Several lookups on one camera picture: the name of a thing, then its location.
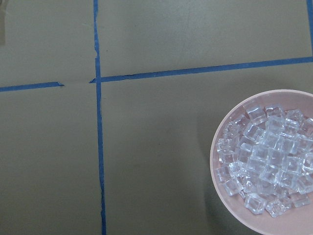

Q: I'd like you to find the pile of clear ice cubes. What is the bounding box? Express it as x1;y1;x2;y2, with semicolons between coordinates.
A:
214;104;313;217

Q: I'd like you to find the pink bowl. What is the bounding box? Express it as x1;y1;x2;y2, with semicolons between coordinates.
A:
210;90;313;235

